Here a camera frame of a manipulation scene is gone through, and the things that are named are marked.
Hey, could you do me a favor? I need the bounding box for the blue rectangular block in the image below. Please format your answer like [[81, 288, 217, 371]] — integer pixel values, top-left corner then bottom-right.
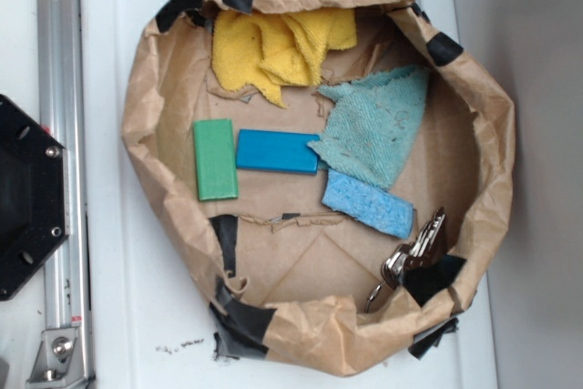
[[236, 129, 319, 175]]

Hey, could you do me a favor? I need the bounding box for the green rectangular block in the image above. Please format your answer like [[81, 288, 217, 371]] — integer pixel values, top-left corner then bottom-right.
[[193, 118, 239, 201]]

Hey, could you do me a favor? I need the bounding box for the brown paper bag bin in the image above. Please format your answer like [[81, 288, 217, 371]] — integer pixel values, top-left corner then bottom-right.
[[122, 0, 516, 376]]

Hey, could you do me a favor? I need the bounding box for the light blue sponge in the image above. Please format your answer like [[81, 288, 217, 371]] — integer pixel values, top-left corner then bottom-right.
[[322, 169, 414, 239]]

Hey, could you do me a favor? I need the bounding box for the teal terry cloth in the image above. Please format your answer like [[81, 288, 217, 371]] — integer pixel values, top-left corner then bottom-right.
[[309, 65, 430, 190]]

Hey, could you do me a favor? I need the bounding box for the yellow terry cloth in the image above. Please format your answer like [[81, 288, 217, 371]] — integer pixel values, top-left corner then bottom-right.
[[211, 8, 357, 107]]

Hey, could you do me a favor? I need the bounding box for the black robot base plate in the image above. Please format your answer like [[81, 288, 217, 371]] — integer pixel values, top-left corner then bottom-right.
[[1, 95, 68, 302]]

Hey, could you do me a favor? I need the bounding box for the aluminium extrusion rail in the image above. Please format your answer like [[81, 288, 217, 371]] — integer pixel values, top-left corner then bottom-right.
[[37, 0, 96, 388]]

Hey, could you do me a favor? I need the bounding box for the metal corner bracket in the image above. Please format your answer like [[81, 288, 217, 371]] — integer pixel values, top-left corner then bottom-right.
[[26, 327, 85, 388]]

